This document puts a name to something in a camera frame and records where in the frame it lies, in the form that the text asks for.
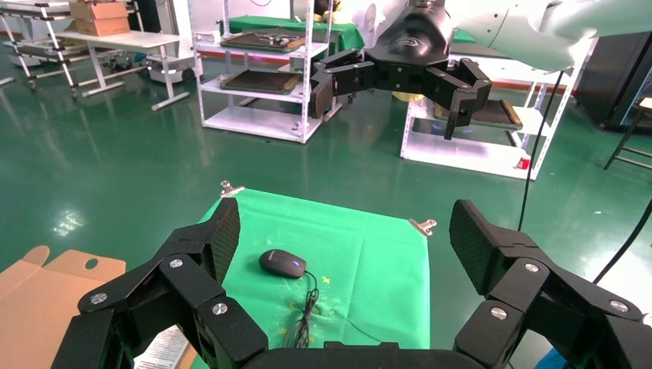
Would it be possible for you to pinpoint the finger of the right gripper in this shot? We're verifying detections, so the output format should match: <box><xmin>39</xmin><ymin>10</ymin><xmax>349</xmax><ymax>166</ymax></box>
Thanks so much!
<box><xmin>427</xmin><ymin>57</ymin><xmax>493</xmax><ymax>141</ymax></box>
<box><xmin>309</xmin><ymin>48</ymin><xmax>378</xmax><ymax>121</ymax></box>

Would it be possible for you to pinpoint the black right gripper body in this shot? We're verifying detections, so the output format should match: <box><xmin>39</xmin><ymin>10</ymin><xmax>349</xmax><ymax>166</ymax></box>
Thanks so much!
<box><xmin>364</xmin><ymin>5</ymin><xmax>454</xmax><ymax>97</ymax></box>

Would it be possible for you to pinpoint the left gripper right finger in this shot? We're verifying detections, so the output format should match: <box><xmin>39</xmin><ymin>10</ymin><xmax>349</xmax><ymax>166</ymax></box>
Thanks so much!
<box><xmin>449</xmin><ymin>199</ymin><xmax>652</xmax><ymax>369</ymax></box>

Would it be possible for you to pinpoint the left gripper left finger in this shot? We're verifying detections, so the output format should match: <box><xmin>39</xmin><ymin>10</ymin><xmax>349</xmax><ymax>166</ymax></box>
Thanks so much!
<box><xmin>51</xmin><ymin>197</ymin><xmax>269</xmax><ymax>369</ymax></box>

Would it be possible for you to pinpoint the black mouse cable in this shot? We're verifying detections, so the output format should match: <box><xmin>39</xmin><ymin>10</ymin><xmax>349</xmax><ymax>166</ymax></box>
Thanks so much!
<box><xmin>258</xmin><ymin>248</ymin><xmax>381</xmax><ymax>351</ymax></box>

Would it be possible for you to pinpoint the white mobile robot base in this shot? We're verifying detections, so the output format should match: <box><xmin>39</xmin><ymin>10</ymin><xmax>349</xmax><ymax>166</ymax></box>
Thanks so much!
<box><xmin>146</xmin><ymin>53</ymin><xmax>198</xmax><ymax>85</ymax></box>

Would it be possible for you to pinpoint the open brown cardboard box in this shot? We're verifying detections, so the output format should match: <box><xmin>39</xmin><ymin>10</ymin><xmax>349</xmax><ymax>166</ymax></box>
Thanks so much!
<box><xmin>0</xmin><ymin>245</ymin><xmax>200</xmax><ymax>369</ymax></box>

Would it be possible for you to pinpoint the low white shelf rack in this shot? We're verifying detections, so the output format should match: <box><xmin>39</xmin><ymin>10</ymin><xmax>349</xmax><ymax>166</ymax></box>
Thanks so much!
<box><xmin>399</xmin><ymin>38</ymin><xmax>598</xmax><ymax>181</ymax></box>

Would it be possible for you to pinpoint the white printed paper leaflet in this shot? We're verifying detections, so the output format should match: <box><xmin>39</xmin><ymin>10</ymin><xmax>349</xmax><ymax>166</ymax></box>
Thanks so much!
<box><xmin>133</xmin><ymin>325</ymin><xmax>191</xmax><ymax>369</ymax></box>

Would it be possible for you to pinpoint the empty dark wooden-edged tray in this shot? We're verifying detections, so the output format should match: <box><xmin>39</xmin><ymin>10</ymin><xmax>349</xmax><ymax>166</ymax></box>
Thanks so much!
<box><xmin>220</xmin><ymin>69</ymin><xmax>302</xmax><ymax>96</ymax></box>

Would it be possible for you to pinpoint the green covered background table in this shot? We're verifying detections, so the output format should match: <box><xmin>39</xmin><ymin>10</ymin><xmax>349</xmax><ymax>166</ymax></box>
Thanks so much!
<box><xmin>228</xmin><ymin>15</ymin><xmax>366</xmax><ymax>53</ymax></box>

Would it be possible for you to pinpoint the dark tray with tools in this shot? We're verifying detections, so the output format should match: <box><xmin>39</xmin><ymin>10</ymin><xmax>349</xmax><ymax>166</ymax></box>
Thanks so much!
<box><xmin>220</xmin><ymin>30</ymin><xmax>307</xmax><ymax>55</ymax></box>

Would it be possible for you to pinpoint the tall white shelf rack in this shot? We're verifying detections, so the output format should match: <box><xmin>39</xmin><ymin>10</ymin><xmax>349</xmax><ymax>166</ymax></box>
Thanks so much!
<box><xmin>187</xmin><ymin>0</ymin><xmax>343</xmax><ymax>145</ymax></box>

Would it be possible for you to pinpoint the black cabinet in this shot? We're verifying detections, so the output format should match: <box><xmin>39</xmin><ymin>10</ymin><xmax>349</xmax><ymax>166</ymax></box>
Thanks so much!
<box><xmin>575</xmin><ymin>32</ymin><xmax>652</xmax><ymax>134</ymax></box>

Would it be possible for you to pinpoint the green table cloth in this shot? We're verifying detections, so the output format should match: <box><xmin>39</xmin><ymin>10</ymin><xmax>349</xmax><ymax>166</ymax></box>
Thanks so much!
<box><xmin>191</xmin><ymin>188</ymin><xmax>431</xmax><ymax>369</ymax></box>

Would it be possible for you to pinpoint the black metal stool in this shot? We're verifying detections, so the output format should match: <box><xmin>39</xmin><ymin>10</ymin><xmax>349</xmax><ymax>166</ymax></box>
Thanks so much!
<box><xmin>603</xmin><ymin>96</ymin><xmax>652</xmax><ymax>171</ymax></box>

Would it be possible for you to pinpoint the white folding table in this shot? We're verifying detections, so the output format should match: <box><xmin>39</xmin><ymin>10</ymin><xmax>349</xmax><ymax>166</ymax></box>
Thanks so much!
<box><xmin>55</xmin><ymin>30</ymin><xmax>191</xmax><ymax>112</ymax></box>

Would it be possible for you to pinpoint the thin black hanging cable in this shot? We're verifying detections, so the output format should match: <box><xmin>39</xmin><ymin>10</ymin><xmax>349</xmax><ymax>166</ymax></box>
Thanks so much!
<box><xmin>517</xmin><ymin>71</ymin><xmax>565</xmax><ymax>233</ymax></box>

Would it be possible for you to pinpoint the thick black hanging cable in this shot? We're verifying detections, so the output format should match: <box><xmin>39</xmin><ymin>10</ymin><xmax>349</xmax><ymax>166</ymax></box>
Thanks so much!
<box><xmin>593</xmin><ymin>198</ymin><xmax>652</xmax><ymax>285</ymax></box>

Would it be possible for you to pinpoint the aluminium frame trolley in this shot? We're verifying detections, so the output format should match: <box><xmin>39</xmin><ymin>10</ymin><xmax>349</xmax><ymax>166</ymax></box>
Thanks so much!
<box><xmin>0</xmin><ymin>0</ymin><xmax>78</xmax><ymax>98</ymax></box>

